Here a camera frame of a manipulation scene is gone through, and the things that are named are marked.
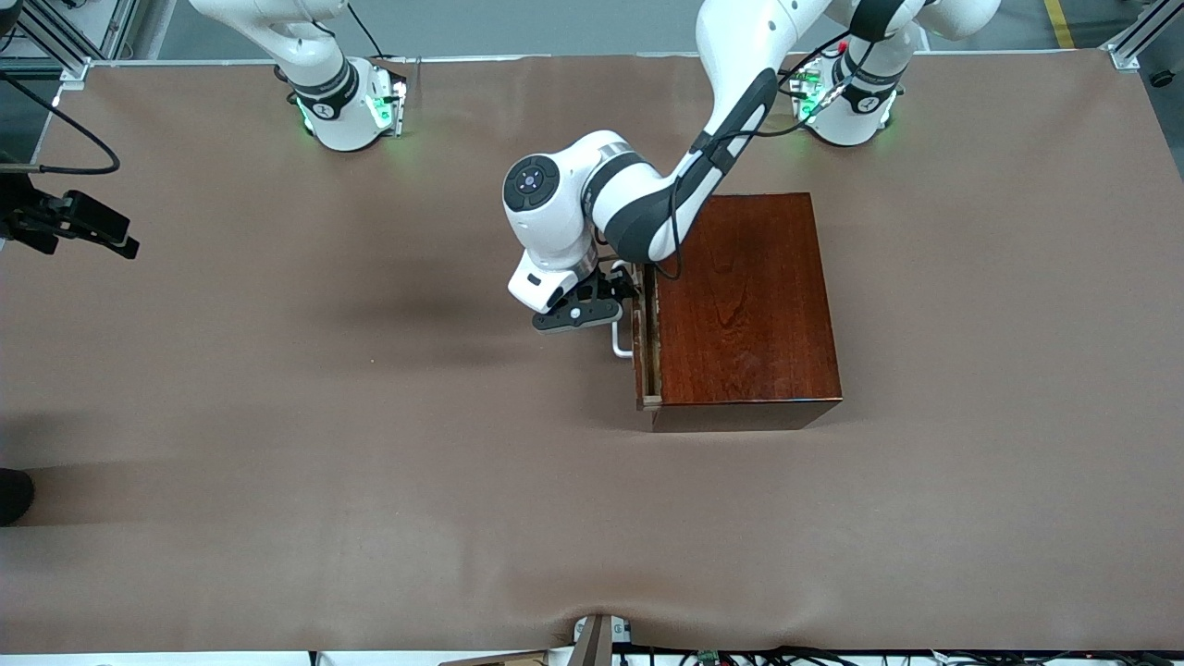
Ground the wooden drawer with white handle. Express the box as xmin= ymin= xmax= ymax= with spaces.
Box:
xmin=610 ymin=262 xmax=663 ymax=411

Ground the dark wooden cabinet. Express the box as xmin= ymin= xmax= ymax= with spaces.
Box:
xmin=647 ymin=192 xmax=844 ymax=434

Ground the brown table cover mat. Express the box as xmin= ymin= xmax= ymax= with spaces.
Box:
xmin=0 ymin=48 xmax=1184 ymax=654

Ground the black round object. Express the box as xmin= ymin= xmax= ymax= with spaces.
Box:
xmin=0 ymin=467 xmax=36 ymax=528

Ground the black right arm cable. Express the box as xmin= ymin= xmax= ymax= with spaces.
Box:
xmin=0 ymin=69 xmax=123 ymax=177

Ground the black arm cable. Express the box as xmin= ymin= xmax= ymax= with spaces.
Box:
xmin=0 ymin=69 xmax=123 ymax=177
xmin=652 ymin=32 xmax=857 ymax=281

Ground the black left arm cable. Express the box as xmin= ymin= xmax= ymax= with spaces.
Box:
xmin=652 ymin=32 xmax=857 ymax=281

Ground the aluminium frame profile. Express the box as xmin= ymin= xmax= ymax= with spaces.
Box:
xmin=0 ymin=0 xmax=140 ymax=86
xmin=1101 ymin=0 xmax=1184 ymax=70

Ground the black base cable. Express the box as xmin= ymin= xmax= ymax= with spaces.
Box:
xmin=347 ymin=0 xmax=388 ymax=61

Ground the grey metal bracket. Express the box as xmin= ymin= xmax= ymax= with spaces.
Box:
xmin=569 ymin=612 xmax=637 ymax=666

